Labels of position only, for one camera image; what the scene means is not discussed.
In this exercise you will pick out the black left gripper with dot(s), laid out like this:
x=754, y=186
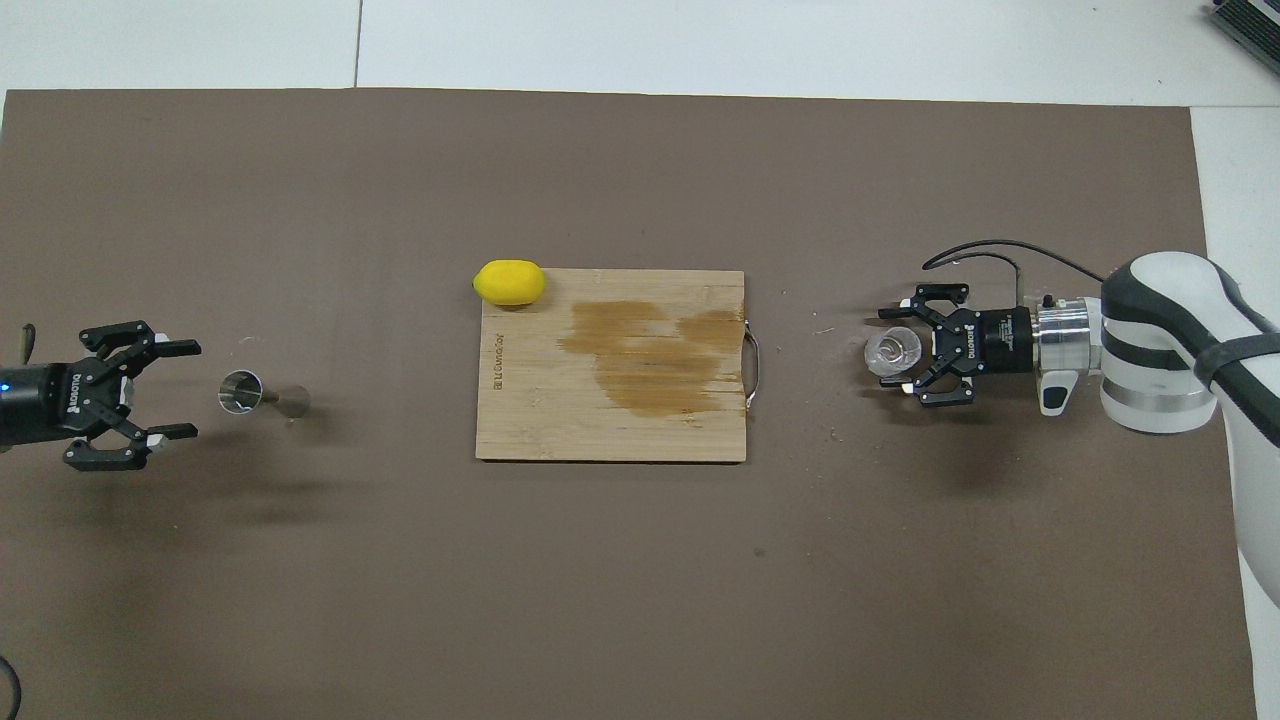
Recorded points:
x=60, y=400

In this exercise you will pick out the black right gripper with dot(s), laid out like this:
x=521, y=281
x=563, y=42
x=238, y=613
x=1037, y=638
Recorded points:
x=990, y=342

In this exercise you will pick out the clear glass cup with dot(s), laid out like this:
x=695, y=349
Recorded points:
x=893, y=352

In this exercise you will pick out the metal jigger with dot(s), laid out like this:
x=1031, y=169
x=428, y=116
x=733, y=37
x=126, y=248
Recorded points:
x=240, y=392

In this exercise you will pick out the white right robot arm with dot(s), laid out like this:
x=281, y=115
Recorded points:
x=1160, y=340

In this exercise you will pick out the brown table mat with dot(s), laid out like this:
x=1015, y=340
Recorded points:
x=300, y=200

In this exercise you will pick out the yellow lemon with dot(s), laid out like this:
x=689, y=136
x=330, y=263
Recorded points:
x=510, y=282

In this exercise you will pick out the wooden cutting board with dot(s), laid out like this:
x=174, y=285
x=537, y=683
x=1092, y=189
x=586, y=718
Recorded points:
x=540, y=420

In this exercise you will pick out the grey ribbed device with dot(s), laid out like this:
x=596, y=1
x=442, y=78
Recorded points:
x=1255, y=20

